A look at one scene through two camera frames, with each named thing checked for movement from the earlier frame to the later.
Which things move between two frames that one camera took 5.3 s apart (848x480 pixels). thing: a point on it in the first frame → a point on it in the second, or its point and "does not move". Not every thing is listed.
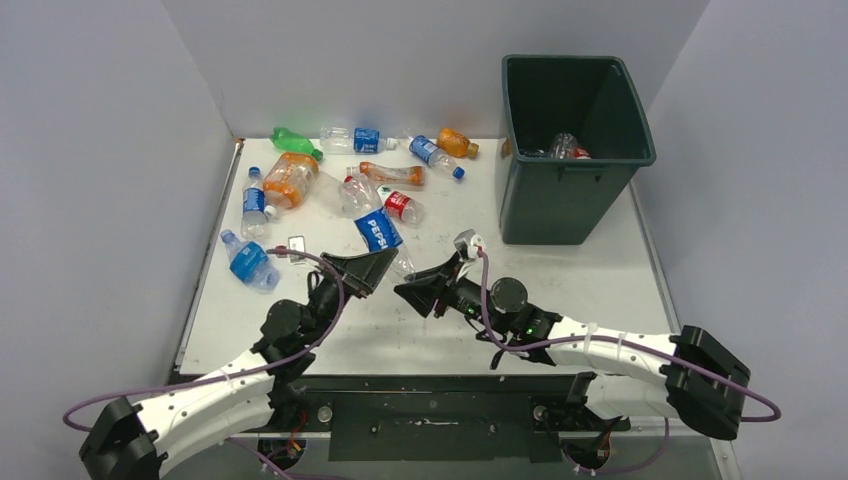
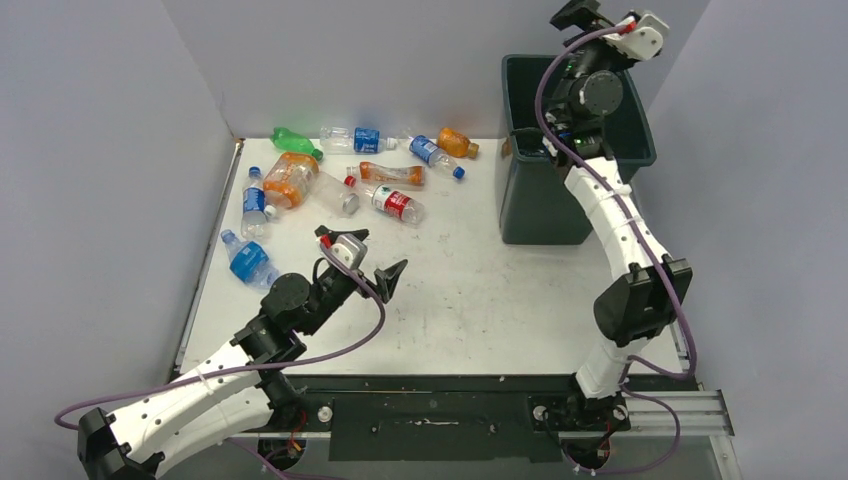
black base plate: (442, 418) does not move
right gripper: (423, 289) → (581, 16)
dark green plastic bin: (574, 130) does not move
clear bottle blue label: (335, 140) does not move
